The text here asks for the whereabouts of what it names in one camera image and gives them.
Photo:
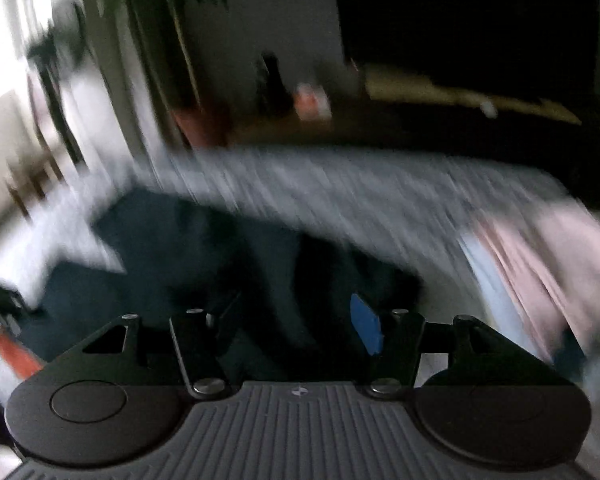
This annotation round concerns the grey quilted bedspread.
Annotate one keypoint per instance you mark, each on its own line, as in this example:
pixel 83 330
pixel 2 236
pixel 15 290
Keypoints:
pixel 330 195

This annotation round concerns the black tower speaker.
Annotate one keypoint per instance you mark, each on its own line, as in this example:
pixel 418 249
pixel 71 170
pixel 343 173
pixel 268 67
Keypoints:
pixel 270 85

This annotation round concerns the black standing fan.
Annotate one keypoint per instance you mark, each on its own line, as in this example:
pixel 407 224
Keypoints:
pixel 55 40

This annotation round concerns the folded pink garment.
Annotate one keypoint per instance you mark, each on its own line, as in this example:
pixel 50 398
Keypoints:
pixel 555 260

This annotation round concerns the black flat television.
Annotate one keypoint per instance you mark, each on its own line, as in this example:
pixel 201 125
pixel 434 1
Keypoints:
pixel 455 20

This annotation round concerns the wooden television bench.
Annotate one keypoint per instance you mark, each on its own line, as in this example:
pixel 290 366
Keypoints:
pixel 430 92

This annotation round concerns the black jacket with orange lining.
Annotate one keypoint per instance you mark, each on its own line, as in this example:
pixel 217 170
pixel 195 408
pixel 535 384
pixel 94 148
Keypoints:
pixel 205 250

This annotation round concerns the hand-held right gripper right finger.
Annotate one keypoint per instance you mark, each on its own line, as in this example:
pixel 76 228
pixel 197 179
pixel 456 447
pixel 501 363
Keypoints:
pixel 367 325

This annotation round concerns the dark wooden side cabinet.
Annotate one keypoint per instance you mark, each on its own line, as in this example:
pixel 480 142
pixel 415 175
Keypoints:
pixel 280 132

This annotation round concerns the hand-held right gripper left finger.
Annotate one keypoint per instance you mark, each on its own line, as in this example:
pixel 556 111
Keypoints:
pixel 227 320

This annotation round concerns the orange tissue box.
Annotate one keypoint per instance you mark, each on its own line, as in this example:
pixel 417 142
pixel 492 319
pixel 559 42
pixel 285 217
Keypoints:
pixel 307 105

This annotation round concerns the pale curtain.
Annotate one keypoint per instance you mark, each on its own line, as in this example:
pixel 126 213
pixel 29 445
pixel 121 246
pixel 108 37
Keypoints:
pixel 125 110

